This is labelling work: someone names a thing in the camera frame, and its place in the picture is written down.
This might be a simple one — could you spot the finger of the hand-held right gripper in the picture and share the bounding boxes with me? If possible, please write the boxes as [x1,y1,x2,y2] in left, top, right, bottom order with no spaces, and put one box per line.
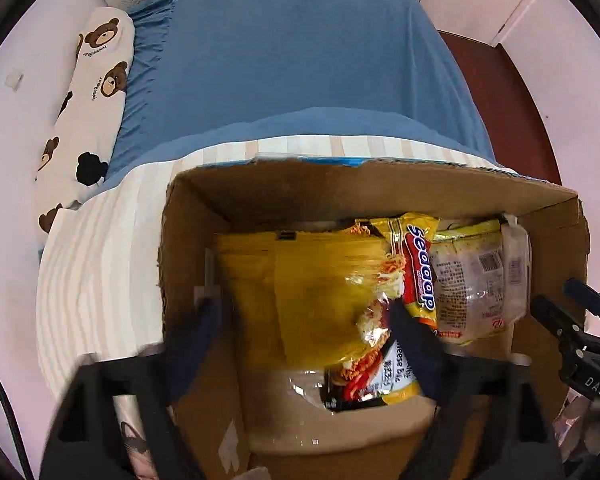
[530,296,589,349]
[563,278,600,324]

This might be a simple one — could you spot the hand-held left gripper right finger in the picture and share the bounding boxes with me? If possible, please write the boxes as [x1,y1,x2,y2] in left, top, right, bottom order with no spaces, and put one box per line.
[387,302,567,480]

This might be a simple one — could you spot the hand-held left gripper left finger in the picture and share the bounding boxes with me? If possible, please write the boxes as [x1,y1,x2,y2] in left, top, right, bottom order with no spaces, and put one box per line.
[40,296,227,480]

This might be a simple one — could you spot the yellow snack packet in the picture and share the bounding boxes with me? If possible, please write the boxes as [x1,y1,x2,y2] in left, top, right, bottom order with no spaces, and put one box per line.
[214,230,396,372]

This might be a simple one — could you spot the brown cardboard box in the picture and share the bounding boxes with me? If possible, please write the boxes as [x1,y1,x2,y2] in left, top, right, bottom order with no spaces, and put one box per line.
[157,155,592,480]

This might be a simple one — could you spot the silver foil snack packet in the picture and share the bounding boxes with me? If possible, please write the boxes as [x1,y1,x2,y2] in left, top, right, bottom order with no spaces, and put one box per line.
[500,214,534,322]

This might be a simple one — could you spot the pale clear noodle packet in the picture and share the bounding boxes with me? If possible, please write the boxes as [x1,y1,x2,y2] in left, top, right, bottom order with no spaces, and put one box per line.
[427,218,512,347]

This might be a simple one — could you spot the cream striped blanket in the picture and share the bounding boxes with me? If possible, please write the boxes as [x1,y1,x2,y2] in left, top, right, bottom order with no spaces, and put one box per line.
[34,132,523,480]

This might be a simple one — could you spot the bear print pillow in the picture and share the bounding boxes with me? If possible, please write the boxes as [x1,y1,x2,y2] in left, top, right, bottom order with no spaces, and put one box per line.
[34,6,137,250]

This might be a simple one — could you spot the blue bed sheet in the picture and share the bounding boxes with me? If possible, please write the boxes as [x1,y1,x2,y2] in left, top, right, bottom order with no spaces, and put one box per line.
[101,0,507,182]

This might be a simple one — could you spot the black cable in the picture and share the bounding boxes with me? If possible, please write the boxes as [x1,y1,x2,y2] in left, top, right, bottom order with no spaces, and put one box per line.
[0,347,33,480]

